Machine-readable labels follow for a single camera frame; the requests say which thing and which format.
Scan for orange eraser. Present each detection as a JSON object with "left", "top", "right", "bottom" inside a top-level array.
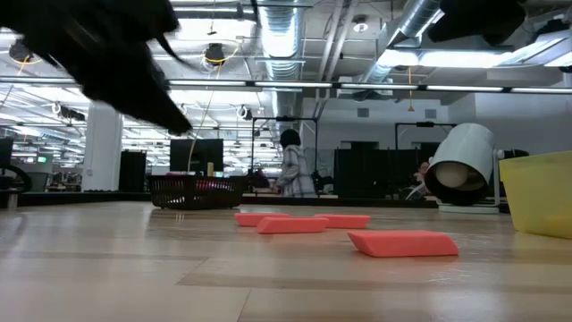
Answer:
[
  {"left": 347, "top": 229, "right": 460, "bottom": 258},
  {"left": 233, "top": 212, "right": 291, "bottom": 228},
  {"left": 256, "top": 216, "right": 330, "bottom": 235},
  {"left": 314, "top": 213, "right": 372, "bottom": 230}
]

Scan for black monitor screen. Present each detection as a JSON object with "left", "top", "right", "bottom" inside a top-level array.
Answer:
[{"left": 169, "top": 138, "right": 224, "bottom": 175}]

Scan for black aluminium table frame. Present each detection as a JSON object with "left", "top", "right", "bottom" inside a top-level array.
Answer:
[{"left": 17, "top": 191, "right": 439, "bottom": 209}]

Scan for silver spiral ventilation duct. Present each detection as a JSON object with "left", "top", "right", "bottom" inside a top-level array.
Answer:
[
  {"left": 361, "top": 0, "right": 443, "bottom": 84},
  {"left": 257, "top": 0, "right": 309, "bottom": 117}
]

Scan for black cabinet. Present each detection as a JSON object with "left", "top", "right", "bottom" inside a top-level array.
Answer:
[{"left": 118, "top": 150, "right": 147, "bottom": 193}]

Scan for fluorescent ceiling light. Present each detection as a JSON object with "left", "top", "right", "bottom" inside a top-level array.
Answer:
[{"left": 377, "top": 47, "right": 513, "bottom": 69}]

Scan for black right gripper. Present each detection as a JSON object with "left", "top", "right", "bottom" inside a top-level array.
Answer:
[{"left": 426, "top": 0, "right": 528, "bottom": 46}]

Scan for person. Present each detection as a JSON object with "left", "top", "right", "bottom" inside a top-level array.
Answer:
[
  {"left": 273, "top": 128, "right": 319, "bottom": 199},
  {"left": 401, "top": 160, "right": 433, "bottom": 201}
]

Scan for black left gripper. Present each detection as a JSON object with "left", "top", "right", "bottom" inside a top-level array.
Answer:
[{"left": 57, "top": 26, "right": 193, "bottom": 136}]

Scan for black mesh plastic basket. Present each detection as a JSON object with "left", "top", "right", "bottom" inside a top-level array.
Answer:
[{"left": 147, "top": 174, "right": 248, "bottom": 210}]

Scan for translucent yellow plastic bin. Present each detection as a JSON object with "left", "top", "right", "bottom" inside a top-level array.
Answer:
[{"left": 498, "top": 150, "right": 572, "bottom": 241}]

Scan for black partition panels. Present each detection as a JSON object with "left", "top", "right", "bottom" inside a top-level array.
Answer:
[{"left": 332, "top": 140, "right": 442, "bottom": 200}]

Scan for black ceiling cable reel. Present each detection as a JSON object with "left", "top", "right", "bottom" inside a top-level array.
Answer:
[{"left": 203, "top": 42, "right": 229, "bottom": 68}]

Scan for white cylinder lamp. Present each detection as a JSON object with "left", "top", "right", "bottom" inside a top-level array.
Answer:
[{"left": 424, "top": 123, "right": 506, "bottom": 215}]

